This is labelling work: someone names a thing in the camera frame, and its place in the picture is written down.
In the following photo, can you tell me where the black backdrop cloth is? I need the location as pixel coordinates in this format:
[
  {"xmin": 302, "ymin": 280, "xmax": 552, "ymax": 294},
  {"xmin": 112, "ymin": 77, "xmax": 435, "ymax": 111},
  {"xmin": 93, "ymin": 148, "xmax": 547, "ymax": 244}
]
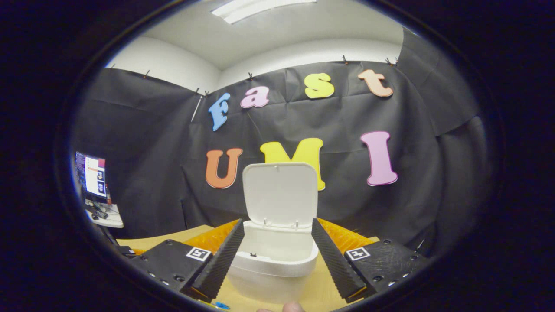
[{"xmin": 72, "ymin": 26, "xmax": 495, "ymax": 256}]

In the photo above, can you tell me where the wooden desktop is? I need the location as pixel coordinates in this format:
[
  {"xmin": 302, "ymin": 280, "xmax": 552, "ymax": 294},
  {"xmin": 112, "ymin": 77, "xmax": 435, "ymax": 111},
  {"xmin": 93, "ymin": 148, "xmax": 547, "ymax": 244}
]
[{"xmin": 115, "ymin": 224, "xmax": 382, "ymax": 312}]

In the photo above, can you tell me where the white side table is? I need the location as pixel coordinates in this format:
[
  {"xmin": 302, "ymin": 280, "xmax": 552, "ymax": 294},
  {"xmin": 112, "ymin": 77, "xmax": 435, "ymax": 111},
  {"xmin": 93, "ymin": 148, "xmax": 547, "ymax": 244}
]
[{"xmin": 85, "ymin": 204, "xmax": 125, "ymax": 229}]

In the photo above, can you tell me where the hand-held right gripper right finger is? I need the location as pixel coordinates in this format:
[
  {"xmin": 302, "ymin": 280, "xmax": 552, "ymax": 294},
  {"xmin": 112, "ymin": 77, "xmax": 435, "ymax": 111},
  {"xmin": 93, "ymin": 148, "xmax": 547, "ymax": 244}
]
[{"xmin": 311, "ymin": 218, "xmax": 430, "ymax": 304}]

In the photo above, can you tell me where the long ceiling light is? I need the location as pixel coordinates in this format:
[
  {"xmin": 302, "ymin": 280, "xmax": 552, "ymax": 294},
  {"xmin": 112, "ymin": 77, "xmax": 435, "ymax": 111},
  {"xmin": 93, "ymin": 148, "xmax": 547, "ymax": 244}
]
[{"xmin": 211, "ymin": 0, "xmax": 318, "ymax": 24}]

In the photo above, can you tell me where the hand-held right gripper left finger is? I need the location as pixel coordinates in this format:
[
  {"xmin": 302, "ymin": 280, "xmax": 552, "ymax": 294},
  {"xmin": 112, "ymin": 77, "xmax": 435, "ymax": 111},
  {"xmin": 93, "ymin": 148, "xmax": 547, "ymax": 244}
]
[{"xmin": 129, "ymin": 218, "xmax": 245, "ymax": 303}]

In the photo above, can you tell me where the computer monitor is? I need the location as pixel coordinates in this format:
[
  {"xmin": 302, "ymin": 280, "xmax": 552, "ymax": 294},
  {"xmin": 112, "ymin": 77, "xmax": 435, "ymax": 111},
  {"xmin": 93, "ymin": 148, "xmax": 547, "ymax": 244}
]
[{"xmin": 75, "ymin": 151, "xmax": 111, "ymax": 204}]

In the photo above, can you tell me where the white desktop garbage bin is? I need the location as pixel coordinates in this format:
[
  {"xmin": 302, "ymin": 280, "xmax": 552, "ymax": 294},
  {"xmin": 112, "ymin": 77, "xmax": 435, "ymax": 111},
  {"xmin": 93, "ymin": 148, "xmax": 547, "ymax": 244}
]
[{"xmin": 225, "ymin": 162, "xmax": 319, "ymax": 304}]

